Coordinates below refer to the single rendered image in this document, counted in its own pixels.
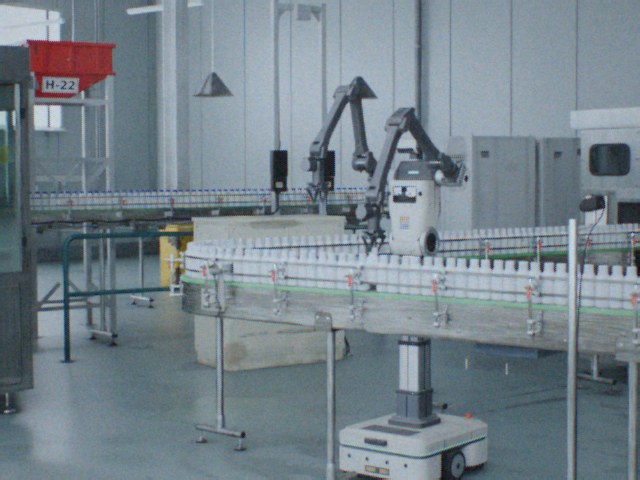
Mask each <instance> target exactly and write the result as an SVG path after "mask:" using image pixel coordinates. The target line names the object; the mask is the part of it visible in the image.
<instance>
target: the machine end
mask: <svg viewBox="0 0 640 480"><path fill-rule="evenodd" d="M570 127H573V129H581V149H577V155H581V179H580V204H581V200H584V199H585V194H592V193H600V194H608V225H609V230H610V225H615V230H616V225H621V226H622V224H627V225H628V224H633V225H634V224H639V229H640V107H629V108H614V109H598V110H583V111H570ZM580 226H585V212H583V211H581V210H580ZM579 359H585V360H591V361H590V363H591V369H590V370H586V371H585V374H589V375H592V366H593V354H589V353H579ZM598 362H602V363H607V364H613V365H619V366H625V367H628V362H625V361H616V356H609V355H599V357H598Z"/></svg>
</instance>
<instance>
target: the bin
mask: <svg viewBox="0 0 640 480"><path fill-rule="evenodd" d="M476 352H480V353H489V354H485V355H481V356H476V357H472V358H468V359H466V370H467V368H468V365H469V362H470V360H471V359H475V358H479V357H484V356H488V355H491V354H498V355H508V356H517V357H526V359H522V360H518V361H515V362H510V363H506V374H508V372H509V369H510V366H511V364H513V363H517V362H521V361H525V360H529V359H533V358H536V359H538V358H542V357H545V356H549V355H553V354H557V353H561V352H565V351H560V350H549V349H540V348H530V347H519V346H510V345H490V344H480V343H476Z"/></svg>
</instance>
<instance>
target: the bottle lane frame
mask: <svg viewBox="0 0 640 480"><path fill-rule="evenodd" d="M224 290H225V297H230V298H229V299H225V312H221V314H220V312H215V311H214V317H215V316H217V315H219V314H220V315H219V316H218V317H223V318H232V319H242V320H252V321H262V322H272V323H282V324H291V325H302V326H312V327H314V314H315V313H316V312H327V313H330V314H331V316H332V329H342V330H351V331H361V332H372V333H381V334H391V335H401V336H411V337H421V338H431V339H440V340H451V341H461V342H470V343H480V344H490V345H510V346H519V347H530V348H540V349H549V350H560V351H568V307H561V306H547V305H534V304H532V319H535V320H537V319H538V312H542V319H540V320H539V321H536V323H535V331H537V330H538V322H541V323H542V330H540V331H539V332H538V333H536V335H535V336H534V337H532V339H528V336H527V331H528V324H527V320H528V304H520V303H507V302H493V301H480V300H466V299H454V298H440V297H438V312H440V313H443V305H447V312H446V313H444V314H442V315H441V316H440V323H441V322H444V321H443V315H447V322H445V323H444V324H441V326H440V328H438V330H434V327H433V322H434V317H433V313H434V297H427V296H413V295H400V294H386V293H373V292H359V291H353V305H355V306H358V305H359V298H363V305H361V306H360V307H356V310H355V316H359V308H363V315H361V316H360V317H357V318H356V319H355V320H353V322H350V319H349V315H350V310H349V305H350V291H346V290H333V289H306V288H292V287H279V286H277V299H284V298H283V292H286V299H284V300H283V301H280V303H279V309H283V302H286V308H284V310H281V311H280V313H279V314H278V316H274V313H273V309H274V303H273V299H274V286H265V285H252V284H238V283H225V282H224ZM218 313H219V314H218ZM632 330H633V312H627V311H614V310H600V309H587V308H580V309H579V330H578V352H579V353H589V354H599V355H609V356H616V341H618V340H619V338H627V339H633V332H632Z"/></svg>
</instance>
